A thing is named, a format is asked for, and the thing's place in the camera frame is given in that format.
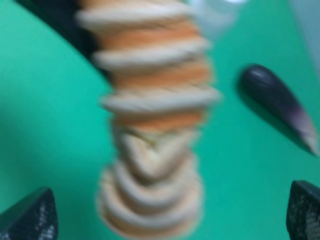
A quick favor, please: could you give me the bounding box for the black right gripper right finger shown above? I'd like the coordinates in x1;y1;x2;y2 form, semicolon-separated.
286;180;320;240

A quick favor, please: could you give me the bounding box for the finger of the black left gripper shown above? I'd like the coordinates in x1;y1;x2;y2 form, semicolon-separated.
14;0;113;83

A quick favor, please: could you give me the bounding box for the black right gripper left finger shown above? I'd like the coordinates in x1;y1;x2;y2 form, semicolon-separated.
0;187;59;240

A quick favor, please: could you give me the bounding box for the orange spiral bread roll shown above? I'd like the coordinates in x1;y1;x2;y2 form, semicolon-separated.
75;0;222;240

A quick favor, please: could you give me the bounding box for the green tablecloth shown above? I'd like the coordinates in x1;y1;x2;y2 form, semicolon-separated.
0;0;320;240

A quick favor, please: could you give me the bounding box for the purple eggplant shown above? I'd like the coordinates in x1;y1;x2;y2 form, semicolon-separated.
236;64;320;156

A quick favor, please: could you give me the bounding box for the white plastic bottle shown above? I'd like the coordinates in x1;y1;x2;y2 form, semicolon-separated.
187;0;248;41

